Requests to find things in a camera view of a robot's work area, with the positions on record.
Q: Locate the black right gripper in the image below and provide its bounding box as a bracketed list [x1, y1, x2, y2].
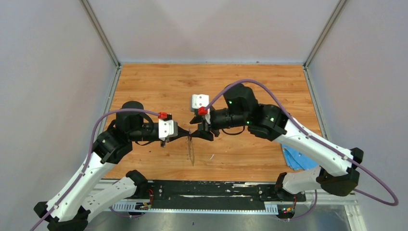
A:
[189, 107, 248, 141]

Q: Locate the metal key organizer plate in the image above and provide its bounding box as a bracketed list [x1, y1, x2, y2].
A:
[187, 129, 195, 166]

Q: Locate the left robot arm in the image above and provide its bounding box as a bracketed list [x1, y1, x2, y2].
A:
[34, 101, 189, 231]

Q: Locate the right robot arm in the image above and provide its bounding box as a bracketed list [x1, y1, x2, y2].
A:
[191, 83, 364, 201]

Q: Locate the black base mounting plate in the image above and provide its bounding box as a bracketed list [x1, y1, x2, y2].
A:
[130, 180, 306, 210]

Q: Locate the blue cloth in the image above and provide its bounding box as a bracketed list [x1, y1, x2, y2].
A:
[281, 144, 319, 170]

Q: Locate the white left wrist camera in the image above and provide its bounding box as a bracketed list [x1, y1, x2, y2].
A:
[158, 119, 178, 141]

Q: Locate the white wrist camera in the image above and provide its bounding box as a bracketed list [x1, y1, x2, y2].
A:
[190, 94, 209, 112]
[158, 119, 178, 141]

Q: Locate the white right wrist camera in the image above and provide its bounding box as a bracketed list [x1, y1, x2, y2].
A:
[190, 94, 209, 112]

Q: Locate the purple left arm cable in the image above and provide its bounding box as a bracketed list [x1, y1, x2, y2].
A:
[30, 108, 168, 231]

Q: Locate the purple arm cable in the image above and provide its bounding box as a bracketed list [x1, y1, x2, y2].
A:
[30, 108, 168, 231]
[197, 79, 399, 221]

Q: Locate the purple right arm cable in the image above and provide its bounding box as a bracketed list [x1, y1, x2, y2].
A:
[197, 79, 399, 221]

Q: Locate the aluminium rail base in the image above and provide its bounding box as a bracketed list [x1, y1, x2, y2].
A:
[57, 178, 367, 231]

